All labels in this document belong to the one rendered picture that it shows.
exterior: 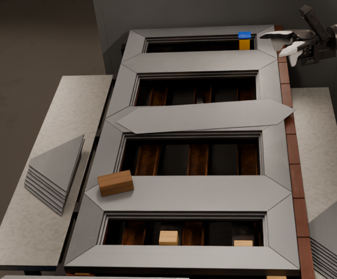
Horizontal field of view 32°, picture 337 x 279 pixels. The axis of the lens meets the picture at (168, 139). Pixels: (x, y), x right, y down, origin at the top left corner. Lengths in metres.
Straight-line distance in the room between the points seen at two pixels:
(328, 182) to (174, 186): 0.63
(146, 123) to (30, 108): 1.89
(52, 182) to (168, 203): 0.51
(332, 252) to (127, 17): 1.68
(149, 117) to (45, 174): 0.49
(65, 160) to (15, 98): 1.99
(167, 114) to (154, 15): 0.80
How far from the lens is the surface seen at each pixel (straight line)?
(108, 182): 2.11
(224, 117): 2.43
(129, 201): 2.10
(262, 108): 2.48
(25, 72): 4.65
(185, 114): 2.46
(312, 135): 2.62
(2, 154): 3.88
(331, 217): 2.21
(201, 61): 2.81
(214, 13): 3.10
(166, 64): 2.81
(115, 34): 3.21
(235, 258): 1.89
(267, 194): 2.09
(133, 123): 2.45
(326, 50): 1.77
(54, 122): 2.72
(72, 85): 2.95
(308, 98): 2.85
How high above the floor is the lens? 2.30
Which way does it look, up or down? 38 degrees down
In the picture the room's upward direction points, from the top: 6 degrees counter-clockwise
